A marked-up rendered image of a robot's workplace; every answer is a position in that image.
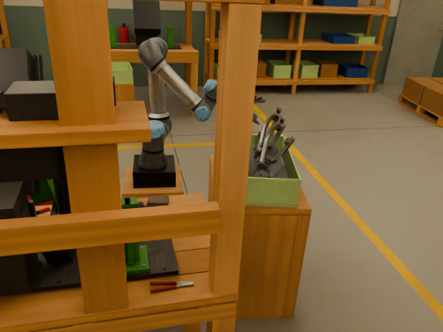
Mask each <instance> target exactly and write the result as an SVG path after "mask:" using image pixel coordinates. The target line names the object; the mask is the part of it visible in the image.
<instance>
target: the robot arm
mask: <svg viewBox="0 0 443 332"><path fill-rule="evenodd" d="M167 52H168V48H167V44H166V43H165V42H164V41H163V40H162V39H161V38H150V39H148V40H146V41H144V42H142V43H141V44H140V46H139V48H138V56H139V58H140V60H141V61H142V63H143V64H144V66H145V67H147V69H148V83H149V92H150V109H151V112H150V113H149V114H148V120H149V123H150V128H151V142H142V152H141V154H140V158H139V160H138V164H139V166H140V167H142V168H143V169H148V170H158V169H163V168H164V167H165V166H166V165H167V159H166V157H165V154H164V139H165V138H166V136H167V135H168V134H169V133H170V131H171V127H172V122H171V119H170V118H169V113H168V112H167V110H166V98H165V83H166V84H167V85H168V86H169V87H170V88H171V90H172V91H173V92H174V93H175V94H176V95H177V96H178V97H179V98H180V99H181V100H182V101H183V102H184V103H185V104H186V105H187V106H188V107H189V108H190V109H191V110H192V111H193V112H194V114H195V117H196V119H197V120H199V121H206V120H208V118H209V117H210V115H211V112H212V110H213V108H214V106H215V104H216V98H217V83H218V81H215V80H212V79H211V78H210V79H208V80H207V82H206V84H205V86H204V91H205V92H206V93H205V95H204V97H203V99H201V98H200V97H199V96H198V95H197V94H196V93H195V92H194V91H193V90H192V89H191V87H190V86H189V85H188V84H187V83H186V82H185V81H184V80H183V79H182V78H181V77H180V76H179V75H178V74H177V73H176V72H175V71H174V70H173V69H172V68H171V67H170V66H169V65H168V64H167V61H166V55H167ZM264 102H266V101H265V100H263V99H262V96H260V97H258V98H256V96H254V104H255V103H264ZM256 118H257V115H256V114H253V118H252V121H253V122H254V123H256V124H258V125H259V124H260V123H259V122H258V121H257V120H256Z"/></svg>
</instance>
